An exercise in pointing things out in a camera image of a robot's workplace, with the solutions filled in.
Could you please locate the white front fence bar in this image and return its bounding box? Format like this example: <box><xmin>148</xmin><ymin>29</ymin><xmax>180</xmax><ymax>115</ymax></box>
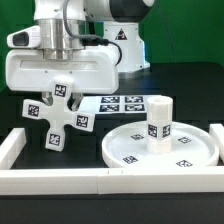
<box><xmin>0</xmin><ymin>166</ymin><xmax>224</xmax><ymax>195</ymax></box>

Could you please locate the white fence bar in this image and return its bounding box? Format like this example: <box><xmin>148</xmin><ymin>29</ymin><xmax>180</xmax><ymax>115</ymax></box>
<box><xmin>0</xmin><ymin>128</ymin><xmax>26</xmax><ymax>170</ymax></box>
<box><xmin>0</xmin><ymin>166</ymin><xmax>224</xmax><ymax>195</ymax></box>
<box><xmin>209</xmin><ymin>123</ymin><xmax>224</xmax><ymax>163</ymax></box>

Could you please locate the white cross table base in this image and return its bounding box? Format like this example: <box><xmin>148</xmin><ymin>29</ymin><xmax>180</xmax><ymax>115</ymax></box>
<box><xmin>22</xmin><ymin>82</ymin><xmax>95</xmax><ymax>152</ymax></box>

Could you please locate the white round table top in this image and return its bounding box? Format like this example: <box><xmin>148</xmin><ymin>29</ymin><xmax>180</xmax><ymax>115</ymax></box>
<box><xmin>102</xmin><ymin>121</ymin><xmax>219</xmax><ymax>168</ymax></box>

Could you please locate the white left fence bar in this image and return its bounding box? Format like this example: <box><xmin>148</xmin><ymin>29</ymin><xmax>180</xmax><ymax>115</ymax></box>
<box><xmin>0</xmin><ymin>128</ymin><xmax>26</xmax><ymax>170</ymax></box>

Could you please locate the white marker sheet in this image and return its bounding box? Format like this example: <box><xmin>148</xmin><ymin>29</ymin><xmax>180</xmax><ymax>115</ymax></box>
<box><xmin>79</xmin><ymin>95</ymin><xmax>150</xmax><ymax>114</ymax></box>

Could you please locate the white right fence bar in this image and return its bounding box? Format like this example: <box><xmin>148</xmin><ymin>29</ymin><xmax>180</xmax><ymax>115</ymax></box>
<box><xmin>209</xmin><ymin>123</ymin><xmax>224</xmax><ymax>163</ymax></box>

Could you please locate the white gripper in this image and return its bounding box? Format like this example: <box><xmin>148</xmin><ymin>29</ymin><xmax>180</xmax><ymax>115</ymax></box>
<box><xmin>5</xmin><ymin>25</ymin><xmax>119</xmax><ymax>111</ymax></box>

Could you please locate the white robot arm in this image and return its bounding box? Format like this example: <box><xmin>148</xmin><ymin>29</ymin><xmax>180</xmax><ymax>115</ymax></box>
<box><xmin>6</xmin><ymin>0</ymin><xmax>154</xmax><ymax>101</ymax></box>

